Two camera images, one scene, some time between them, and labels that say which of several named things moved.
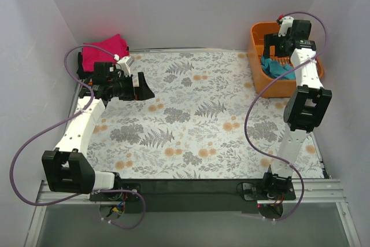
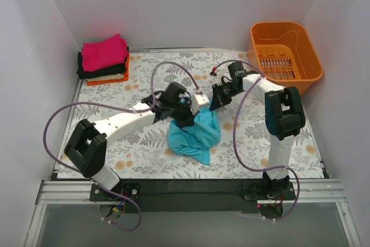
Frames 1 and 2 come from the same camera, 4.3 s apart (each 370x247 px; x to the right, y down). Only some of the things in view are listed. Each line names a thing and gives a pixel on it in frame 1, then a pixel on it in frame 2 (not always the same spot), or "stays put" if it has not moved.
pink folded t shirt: [114, 44] stays put
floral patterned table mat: [195, 127] stays put
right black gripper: [272, 44] -> [221, 93]
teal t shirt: [275, 70] -> [195, 140]
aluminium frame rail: [313, 192] stays put
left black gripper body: [134, 87] -> [184, 113]
